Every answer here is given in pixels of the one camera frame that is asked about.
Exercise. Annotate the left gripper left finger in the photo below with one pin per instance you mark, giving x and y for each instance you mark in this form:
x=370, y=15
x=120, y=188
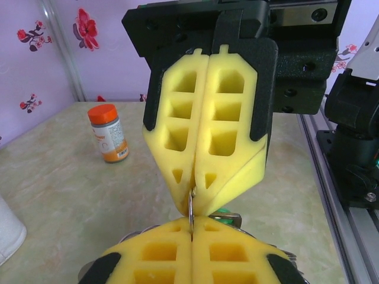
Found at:
x=165, y=236

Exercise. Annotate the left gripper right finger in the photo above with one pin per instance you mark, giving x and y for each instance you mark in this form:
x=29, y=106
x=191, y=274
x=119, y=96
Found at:
x=237, y=239

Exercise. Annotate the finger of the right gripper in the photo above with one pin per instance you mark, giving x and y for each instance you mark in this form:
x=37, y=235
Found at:
x=201, y=88
x=254, y=88

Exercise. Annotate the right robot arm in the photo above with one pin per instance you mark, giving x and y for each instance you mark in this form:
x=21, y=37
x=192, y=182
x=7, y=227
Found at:
x=355, y=118

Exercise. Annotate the orange-capped pill bottle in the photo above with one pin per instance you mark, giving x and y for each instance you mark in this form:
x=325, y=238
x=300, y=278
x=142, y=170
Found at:
x=109, y=133

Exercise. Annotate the white zip case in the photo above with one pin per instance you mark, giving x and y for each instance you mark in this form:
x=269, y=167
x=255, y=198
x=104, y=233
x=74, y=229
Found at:
x=9, y=230

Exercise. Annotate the right black mount plate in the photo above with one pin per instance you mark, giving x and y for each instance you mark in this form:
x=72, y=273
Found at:
x=327, y=142

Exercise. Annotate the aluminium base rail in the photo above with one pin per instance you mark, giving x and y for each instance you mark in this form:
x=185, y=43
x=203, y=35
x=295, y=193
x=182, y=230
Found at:
x=325, y=183

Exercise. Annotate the right aluminium corner post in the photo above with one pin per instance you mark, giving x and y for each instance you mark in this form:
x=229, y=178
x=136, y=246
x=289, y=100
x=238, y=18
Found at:
x=65, y=50

